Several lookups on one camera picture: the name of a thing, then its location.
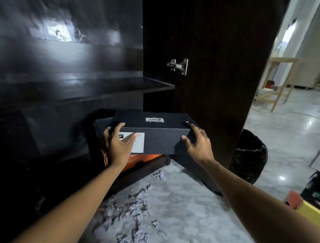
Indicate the silver metal door hinge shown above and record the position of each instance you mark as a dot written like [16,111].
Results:
[178,65]

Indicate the person's right forearm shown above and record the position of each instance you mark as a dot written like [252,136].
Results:
[255,207]

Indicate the black bag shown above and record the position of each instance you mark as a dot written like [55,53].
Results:
[312,189]

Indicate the person's right hand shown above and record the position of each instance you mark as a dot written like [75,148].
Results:
[201,147]

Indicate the black shoe box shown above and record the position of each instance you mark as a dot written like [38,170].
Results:
[162,130]

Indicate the person's left thumb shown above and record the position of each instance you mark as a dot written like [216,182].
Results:
[131,140]

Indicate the small orange box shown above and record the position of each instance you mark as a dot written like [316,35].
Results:
[293,199]

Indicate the dark brown wardrobe door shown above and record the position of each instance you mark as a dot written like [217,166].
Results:
[220,62]

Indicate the person's right thumb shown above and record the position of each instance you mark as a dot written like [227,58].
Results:
[187,140]

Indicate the dark wardrobe shelf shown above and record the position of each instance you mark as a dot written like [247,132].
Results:
[100,87]

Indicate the person's left forearm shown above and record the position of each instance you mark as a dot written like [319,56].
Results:
[72,205]

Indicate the dark brown wooden wardrobe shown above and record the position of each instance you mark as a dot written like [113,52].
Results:
[62,75]

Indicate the white board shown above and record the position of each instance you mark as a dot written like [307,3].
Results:
[316,160]

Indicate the small red object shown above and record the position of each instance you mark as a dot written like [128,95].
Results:
[270,84]

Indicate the person's left hand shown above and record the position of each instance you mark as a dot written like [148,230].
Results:
[117,150]

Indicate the scattered crumpled paper scraps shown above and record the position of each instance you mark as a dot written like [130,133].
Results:
[130,210]

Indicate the black bin with bag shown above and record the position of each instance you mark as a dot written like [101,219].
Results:
[250,157]

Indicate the yellow box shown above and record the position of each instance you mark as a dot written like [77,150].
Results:
[310,214]

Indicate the orange shoe box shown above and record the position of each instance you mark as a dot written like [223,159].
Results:
[147,160]

